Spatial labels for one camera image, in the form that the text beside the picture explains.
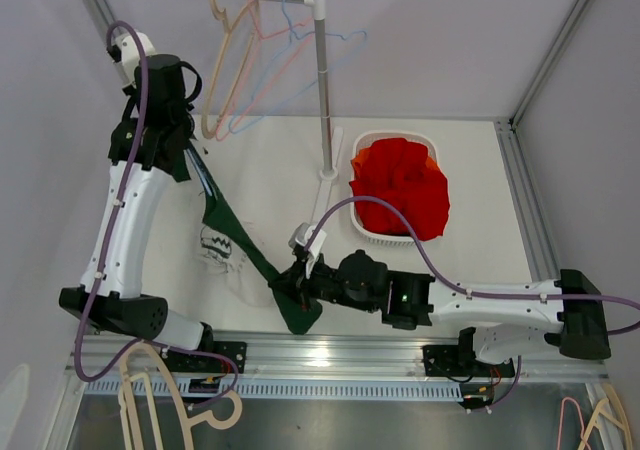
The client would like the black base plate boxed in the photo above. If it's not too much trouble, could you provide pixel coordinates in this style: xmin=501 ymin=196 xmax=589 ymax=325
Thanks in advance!
xmin=422 ymin=344 xmax=516 ymax=382
xmin=159 ymin=339 xmax=249 ymax=375

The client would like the beige hanger lower right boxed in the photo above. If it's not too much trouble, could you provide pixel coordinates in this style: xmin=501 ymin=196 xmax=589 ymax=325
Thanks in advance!
xmin=578 ymin=382 xmax=634 ymax=449

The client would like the beige hanger lower left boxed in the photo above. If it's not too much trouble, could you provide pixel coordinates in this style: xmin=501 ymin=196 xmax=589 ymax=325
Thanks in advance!
xmin=117 ymin=342 xmax=245 ymax=450

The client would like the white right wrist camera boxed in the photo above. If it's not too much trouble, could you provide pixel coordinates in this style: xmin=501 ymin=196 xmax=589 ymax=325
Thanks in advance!
xmin=289 ymin=223 xmax=327 ymax=279

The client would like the green and beige t-shirt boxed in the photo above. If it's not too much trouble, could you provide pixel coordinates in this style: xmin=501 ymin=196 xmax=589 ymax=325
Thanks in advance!
xmin=186 ymin=144 xmax=322 ymax=335

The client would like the pink hanger lower right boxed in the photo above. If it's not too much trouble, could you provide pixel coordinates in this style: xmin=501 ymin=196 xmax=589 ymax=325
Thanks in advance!
xmin=555 ymin=397 xmax=591 ymax=450

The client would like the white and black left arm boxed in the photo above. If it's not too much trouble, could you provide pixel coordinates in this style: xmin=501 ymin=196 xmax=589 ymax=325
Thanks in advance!
xmin=59 ymin=54 xmax=216 ymax=371

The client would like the red t-shirt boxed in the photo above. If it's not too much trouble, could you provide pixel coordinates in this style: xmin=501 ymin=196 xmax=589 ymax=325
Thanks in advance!
xmin=349 ymin=138 xmax=451 ymax=241

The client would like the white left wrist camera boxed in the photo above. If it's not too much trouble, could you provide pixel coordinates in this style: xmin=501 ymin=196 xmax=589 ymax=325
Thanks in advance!
xmin=115 ymin=31 xmax=157 ymax=87

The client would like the aluminium rail front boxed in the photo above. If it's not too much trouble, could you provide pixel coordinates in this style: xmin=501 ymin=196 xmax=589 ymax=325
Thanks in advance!
xmin=63 ymin=332 xmax=609 ymax=404

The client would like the aluminium frame post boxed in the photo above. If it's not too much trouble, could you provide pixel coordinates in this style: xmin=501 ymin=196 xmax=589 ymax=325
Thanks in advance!
xmin=509 ymin=0 xmax=594 ymax=129

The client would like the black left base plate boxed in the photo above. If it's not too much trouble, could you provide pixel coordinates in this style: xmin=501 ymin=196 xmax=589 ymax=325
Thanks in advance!
xmin=159 ymin=339 xmax=249 ymax=375

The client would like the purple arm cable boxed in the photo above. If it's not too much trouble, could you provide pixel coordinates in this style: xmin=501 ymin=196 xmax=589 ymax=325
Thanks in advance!
xmin=304 ymin=195 xmax=640 ymax=414
xmin=73 ymin=21 xmax=239 ymax=409

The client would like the orange t-shirt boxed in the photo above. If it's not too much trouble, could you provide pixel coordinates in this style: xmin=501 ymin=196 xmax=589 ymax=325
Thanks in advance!
xmin=351 ymin=147 xmax=371 ymax=180

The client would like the pink plastic hanger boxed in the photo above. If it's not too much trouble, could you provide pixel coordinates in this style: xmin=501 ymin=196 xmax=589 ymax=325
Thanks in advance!
xmin=201 ymin=0 xmax=312 ymax=142

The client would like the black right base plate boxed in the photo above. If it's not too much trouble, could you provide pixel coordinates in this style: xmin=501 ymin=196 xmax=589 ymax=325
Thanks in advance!
xmin=422 ymin=344 xmax=516 ymax=382

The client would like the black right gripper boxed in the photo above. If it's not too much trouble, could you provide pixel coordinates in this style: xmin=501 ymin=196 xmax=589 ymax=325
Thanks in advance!
xmin=269 ymin=253 xmax=378 ymax=315

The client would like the beige wooden hanger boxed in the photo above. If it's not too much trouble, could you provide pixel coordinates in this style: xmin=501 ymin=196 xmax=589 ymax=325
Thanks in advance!
xmin=200 ymin=0 xmax=256 ymax=140

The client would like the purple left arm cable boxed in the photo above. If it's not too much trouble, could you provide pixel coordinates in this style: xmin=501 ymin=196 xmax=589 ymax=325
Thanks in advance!
xmin=73 ymin=21 xmax=239 ymax=409

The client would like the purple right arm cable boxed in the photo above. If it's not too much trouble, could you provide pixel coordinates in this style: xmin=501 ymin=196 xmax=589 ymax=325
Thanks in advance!
xmin=304 ymin=195 xmax=640 ymax=414

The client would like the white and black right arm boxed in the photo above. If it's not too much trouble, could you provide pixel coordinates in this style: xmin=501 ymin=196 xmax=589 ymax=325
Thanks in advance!
xmin=288 ymin=250 xmax=611 ymax=375

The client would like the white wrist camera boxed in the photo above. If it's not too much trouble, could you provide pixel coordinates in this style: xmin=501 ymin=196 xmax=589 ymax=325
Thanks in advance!
xmin=289 ymin=223 xmax=327 ymax=279
xmin=115 ymin=31 xmax=157 ymax=87

